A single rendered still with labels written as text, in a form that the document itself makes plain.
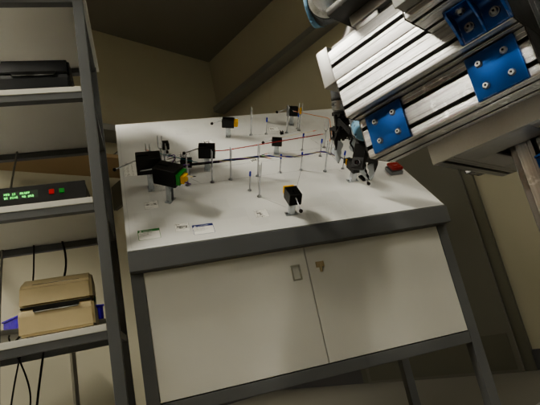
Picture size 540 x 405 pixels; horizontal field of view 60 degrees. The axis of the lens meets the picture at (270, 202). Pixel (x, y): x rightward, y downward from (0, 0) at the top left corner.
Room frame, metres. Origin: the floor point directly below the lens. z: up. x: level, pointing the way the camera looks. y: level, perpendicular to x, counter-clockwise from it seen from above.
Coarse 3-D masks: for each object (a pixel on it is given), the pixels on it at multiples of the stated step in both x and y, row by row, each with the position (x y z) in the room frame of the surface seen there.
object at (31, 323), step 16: (32, 288) 1.41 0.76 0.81; (48, 288) 1.42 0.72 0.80; (64, 288) 1.44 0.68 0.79; (80, 288) 1.45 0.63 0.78; (32, 304) 1.39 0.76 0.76; (48, 304) 1.40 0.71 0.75; (64, 304) 1.41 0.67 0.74; (80, 304) 1.43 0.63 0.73; (32, 320) 1.38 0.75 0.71; (48, 320) 1.39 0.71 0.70; (64, 320) 1.41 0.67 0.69; (80, 320) 1.42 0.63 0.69; (96, 320) 1.54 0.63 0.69; (32, 336) 1.38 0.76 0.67
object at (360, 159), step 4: (356, 144) 1.61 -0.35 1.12; (360, 144) 1.61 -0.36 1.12; (364, 144) 1.60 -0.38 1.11; (356, 148) 1.61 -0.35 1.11; (360, 148) 1.60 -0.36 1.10; (364, 148) 1.60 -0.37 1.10; (356, 152) 1.61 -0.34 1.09; (360, 152) 1.60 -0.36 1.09; (364, 152) 1.60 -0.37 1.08; (356, 156) 1.61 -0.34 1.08; (360, 156) 1.60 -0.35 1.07; (364, 156) 1.60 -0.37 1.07; (352, 160) 1.61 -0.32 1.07; (356, 160) 1.61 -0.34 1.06; (360, 160) 1.60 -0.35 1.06; (364, 160) 1.60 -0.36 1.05; (352, 164) 1.61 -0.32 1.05; (356, 164) 1.60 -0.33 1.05; (360, 164) 1.60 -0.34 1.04; (364, 164) 1.61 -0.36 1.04; (356, 168) 1.61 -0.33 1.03; (360, 168) 1.60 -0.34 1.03; (364, 168) 1.62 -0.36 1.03
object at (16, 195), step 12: (84, 180) 1.42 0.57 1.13; (0, 192) 1.35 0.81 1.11; (12, 192) 1.36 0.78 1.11; (24, 192) 1.37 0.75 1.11; (36, 192) 1.38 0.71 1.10; (48, 192) 1.39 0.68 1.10; (60, 192) 1.39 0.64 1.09; (72, 192) 1.41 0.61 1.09; (84, 192) 1.42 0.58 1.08; (0, 204) 1.35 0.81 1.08; (12, 204) 1.36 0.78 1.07
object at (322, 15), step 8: (304, 0) 1.23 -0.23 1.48; (312, 0) 1.20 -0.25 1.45; (320, 0) 1.10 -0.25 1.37; (328, 0) 1.10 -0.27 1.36; (336, 0) 1.14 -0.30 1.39; (312, 8) 1.22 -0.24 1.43; (320, 8) 1.19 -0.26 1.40; (312, 16) 1.25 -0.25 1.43; (320, 16) 1.23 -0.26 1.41; (312, 24) 1.28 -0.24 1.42; (320, 24) 1.28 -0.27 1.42; (328, 24) 1.30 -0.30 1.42
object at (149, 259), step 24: (384, 216) 1.70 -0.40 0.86; (408, 216) 1.72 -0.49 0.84; (432, 216) 1.75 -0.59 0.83; (216, 240) 1.52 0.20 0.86; (240, 240) 1.54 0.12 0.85; (264, 240) 1.56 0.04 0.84; (288, 240) 1.59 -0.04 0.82; (312, 240) 1.61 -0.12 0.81; (336, 240) 1.66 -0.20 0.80; (144, 264) 1.45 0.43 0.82; (168, 264) 1.47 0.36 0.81; (192, 264) 1.53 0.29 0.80
